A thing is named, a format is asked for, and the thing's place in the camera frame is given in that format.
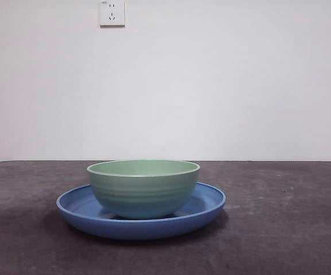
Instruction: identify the white wall socket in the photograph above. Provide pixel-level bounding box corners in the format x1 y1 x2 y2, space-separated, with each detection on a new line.
100 0 126 29

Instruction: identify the green ribbed bowl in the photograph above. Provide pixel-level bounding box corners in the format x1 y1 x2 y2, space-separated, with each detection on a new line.
86 159 201 220

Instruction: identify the blue round plate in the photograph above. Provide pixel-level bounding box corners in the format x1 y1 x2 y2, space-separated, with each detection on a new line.
56 182 227 241

